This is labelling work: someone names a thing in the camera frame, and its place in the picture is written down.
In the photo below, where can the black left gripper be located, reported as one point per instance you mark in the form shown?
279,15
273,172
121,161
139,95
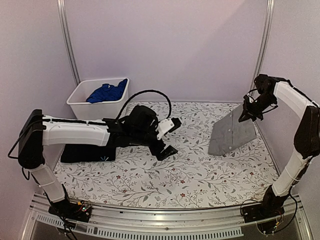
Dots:
165,153

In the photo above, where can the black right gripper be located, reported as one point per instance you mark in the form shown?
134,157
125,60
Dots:
248,113

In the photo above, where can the grey garment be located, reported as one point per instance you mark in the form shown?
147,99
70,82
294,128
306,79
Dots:
229,134

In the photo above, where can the black t-shirt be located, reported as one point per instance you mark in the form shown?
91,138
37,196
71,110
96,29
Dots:
87,153

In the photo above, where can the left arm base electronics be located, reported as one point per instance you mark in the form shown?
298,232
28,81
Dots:
80,211

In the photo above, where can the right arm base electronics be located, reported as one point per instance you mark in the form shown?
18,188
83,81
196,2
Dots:
262,215

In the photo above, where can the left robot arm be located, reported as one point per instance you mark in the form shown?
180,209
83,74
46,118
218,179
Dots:
99,137

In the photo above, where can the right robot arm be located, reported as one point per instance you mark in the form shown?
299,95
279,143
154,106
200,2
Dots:
306,140

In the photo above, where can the white plastic laundry bin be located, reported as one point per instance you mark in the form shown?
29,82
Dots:
84,110

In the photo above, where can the floral tablecloth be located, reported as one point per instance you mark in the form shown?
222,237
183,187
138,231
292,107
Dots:
189,179

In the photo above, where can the blue garment in bin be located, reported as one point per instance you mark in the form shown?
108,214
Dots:
108,92

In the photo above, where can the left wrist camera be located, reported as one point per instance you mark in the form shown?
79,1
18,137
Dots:
143,123

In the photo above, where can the right aluminium frame post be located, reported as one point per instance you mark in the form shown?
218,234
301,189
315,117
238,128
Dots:
264,39

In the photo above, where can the aluminium frame post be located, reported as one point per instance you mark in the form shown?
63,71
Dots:
264,39
61,6

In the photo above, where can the aluminium front rail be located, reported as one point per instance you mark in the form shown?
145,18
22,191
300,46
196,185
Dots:
111,222

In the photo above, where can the left aluminium frame post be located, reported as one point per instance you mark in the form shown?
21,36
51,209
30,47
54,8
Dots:
61,6

